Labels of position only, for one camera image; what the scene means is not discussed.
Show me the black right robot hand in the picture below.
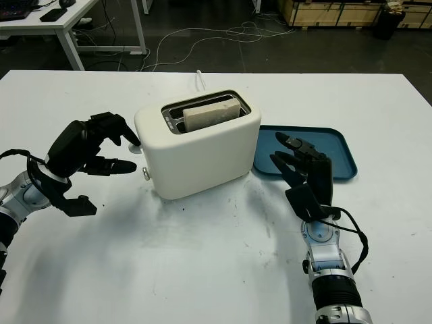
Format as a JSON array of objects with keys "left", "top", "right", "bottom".
[{"left": 269, "top": 131, "right": 333, "bottom": 212}]

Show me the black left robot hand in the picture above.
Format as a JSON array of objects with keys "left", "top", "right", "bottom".
[{"left": 45, "top": 112, "right": 142, "bottom": 178}]

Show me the pale slice of bread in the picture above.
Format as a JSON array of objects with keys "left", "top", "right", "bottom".
[{"left": 183, "top": 97, "right": 242, "bottom": 133}]

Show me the blue plastic tray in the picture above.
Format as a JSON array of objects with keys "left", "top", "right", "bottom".
[{"left": 251, "top": 124, "right": 358, "bottom": 182}]

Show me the white two-slot toaster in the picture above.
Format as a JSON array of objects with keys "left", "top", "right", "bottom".
[{"left": 134, "top": 88, "right": 263, "bottom": 200}]

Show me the white office desk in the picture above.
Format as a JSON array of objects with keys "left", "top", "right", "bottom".
[{"left": 0, "top": 0, "right": 146, "bottom": 71}]

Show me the black smartphone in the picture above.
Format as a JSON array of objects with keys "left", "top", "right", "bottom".
[{"left": 39, "top": 8, "right": 68, "bottom": 22}]

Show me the black keyboard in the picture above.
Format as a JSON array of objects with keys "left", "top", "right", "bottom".
[{"left": 0, "top": 0, "right": 41, "bottom": 20}]

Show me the wooden crate stack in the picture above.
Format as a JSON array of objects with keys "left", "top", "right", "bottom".
[{"left": 278, "top": 0, "right": 384, "bottom": 28}]

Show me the black waste bin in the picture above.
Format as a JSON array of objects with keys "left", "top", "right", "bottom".
[{"left": 373, "top": 3, "right": 406, "bottom": 40}]

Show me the pale wooden crate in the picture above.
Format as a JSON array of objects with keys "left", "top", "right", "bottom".
[{"left": 396, "top": 0, "right": 432, "bottom": 30}]

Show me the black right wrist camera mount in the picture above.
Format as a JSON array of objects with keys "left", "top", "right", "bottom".
[{"left": 285, "top": 184, "right": 327, "bottom": 222}]

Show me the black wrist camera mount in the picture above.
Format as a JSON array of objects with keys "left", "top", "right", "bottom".
[
  {"left": 28, "top": 158, "right": 99, "bottom": 217},
  {"left": 285, "top": 184, "right": 327, "bottom": 222}
]

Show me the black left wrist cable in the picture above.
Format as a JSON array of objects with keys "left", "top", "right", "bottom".
[{"left": 0, "top": 149, "right": 51, "bottom": 190}]

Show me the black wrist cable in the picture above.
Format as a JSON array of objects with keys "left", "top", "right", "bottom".
[
  {"left": 0, "top": 149, "right": 51, "bottom": 190},
  {"left": 320, "top": 206, "right": 369, "bottom": 275}
]

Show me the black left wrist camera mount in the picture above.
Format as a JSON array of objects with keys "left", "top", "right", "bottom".
[{"left": 28, "top": 158, "right": 99, "bottom": 217}]

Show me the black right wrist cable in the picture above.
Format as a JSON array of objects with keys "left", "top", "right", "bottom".
[{"left": 320, "top": 206, "right": 369, "bottom": 275}]

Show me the white toaster power cord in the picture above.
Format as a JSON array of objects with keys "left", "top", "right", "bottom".
[{"left": 195, "top": 70, "right": 208, "bottom": 92}]

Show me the white floor cable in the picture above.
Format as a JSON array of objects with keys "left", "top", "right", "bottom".
[{"left": 140, "top": 22, "right": 294, "bottom": 72}]

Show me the white table frame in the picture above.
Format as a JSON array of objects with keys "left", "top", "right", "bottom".
[{"left": 140, "top": 0, "right": 261, "bottom": 15}]

